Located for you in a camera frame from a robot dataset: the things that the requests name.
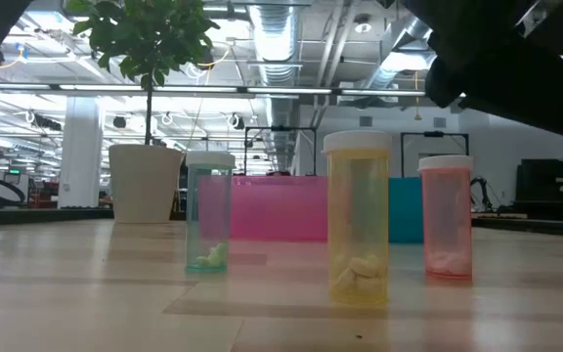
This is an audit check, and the white plant pot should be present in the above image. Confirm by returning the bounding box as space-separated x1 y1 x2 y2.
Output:
108 144 186 225

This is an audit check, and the silver ventilation duct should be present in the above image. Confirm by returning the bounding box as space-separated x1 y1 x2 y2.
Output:
247 0 303 175
363 0 434 92

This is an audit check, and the black metal frame stand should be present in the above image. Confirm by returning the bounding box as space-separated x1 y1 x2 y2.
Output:
400 130 470 180

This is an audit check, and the yellow medicine bottle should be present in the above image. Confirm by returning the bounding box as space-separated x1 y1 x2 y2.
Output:
321 130 394 306

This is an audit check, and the pink medicine bottle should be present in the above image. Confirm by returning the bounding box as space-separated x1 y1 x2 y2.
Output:
417 154 474 282

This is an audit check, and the small teal medicine bottle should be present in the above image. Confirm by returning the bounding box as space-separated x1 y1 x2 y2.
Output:
185 151 237 275

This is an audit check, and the white building column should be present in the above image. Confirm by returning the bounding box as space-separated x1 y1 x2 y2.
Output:
58 96 106 210

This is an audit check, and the pink plastic bin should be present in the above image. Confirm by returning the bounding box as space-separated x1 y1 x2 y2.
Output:
196 175 329 243

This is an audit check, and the teal plastic bin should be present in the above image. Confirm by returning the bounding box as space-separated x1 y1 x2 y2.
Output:
387 177 425 244

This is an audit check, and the green leafy plant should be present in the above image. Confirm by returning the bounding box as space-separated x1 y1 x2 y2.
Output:
64 0 221 147

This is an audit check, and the black cabinet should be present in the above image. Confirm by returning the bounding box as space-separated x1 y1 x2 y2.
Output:
514 157 563 222

